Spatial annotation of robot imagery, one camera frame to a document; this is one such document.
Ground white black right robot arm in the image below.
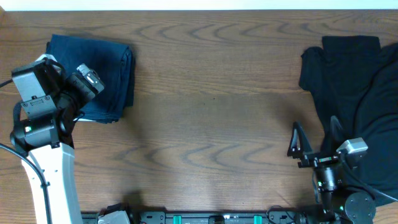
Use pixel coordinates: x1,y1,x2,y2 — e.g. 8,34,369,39
287,116,376,223

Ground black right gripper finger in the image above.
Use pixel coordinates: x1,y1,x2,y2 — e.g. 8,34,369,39
329,116,345,152
287,121,313,157

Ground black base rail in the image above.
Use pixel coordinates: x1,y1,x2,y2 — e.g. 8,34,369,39
81,204,322,224

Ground dark blue shorts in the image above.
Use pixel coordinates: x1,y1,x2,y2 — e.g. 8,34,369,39
45,34,136,123

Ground black garment pile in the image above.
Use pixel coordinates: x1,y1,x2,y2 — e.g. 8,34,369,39
298,35,397,206

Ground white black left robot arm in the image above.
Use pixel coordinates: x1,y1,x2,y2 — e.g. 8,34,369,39
10,58,104,223

